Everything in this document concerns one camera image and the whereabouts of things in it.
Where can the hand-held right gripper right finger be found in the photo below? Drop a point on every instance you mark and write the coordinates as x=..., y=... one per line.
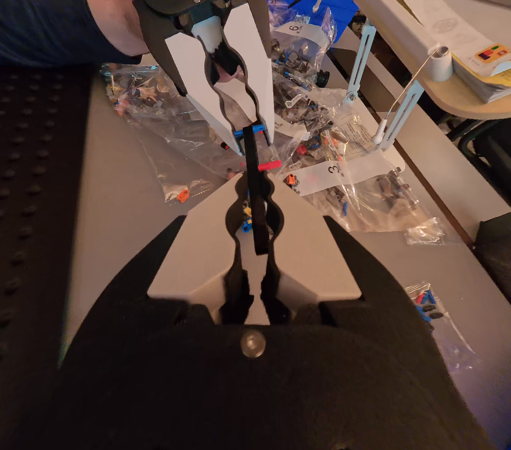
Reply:
x=315, y=258

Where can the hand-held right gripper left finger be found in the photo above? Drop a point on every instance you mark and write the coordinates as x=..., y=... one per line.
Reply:
x=191, y=258

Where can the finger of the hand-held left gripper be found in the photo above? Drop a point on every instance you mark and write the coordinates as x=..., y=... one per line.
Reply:
x=187, y=70
x=253, y=55

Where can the multicoloured lego assembly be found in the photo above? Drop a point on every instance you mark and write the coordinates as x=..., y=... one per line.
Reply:
x=247, y=216

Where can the black lego beam with pins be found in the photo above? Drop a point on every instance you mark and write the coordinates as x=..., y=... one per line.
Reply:
x=255, y=198

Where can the person's left forearm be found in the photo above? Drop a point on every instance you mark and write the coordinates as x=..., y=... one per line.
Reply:
x=44, y=11

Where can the clear bag grey lego parts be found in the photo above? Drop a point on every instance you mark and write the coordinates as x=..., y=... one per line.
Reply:
x=159, y=118

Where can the orange black lego piece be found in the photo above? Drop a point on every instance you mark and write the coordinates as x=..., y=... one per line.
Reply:
x=291, y=179

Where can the small bag blue lego parts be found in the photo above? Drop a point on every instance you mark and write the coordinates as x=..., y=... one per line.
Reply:
x=429, y=306

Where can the lego instruction booklet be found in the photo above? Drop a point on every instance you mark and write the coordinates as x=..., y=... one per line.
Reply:
x=439, y=19

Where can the person's left hand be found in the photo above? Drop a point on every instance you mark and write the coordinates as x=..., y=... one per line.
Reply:
x=115, y=15

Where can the clear bag with black wheel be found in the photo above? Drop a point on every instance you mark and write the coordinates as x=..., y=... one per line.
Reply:
x=299, y=51

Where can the crumpled empty clear bag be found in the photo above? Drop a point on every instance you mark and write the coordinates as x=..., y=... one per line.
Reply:
x=425, y=232

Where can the clear bag with warning print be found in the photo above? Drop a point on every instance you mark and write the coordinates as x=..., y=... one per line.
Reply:
x=343, y=134

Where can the black perforated panel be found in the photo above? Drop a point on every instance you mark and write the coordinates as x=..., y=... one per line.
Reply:
x=40, y=218

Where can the black storage case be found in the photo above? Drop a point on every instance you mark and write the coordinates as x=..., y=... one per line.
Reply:
x=495, y=250

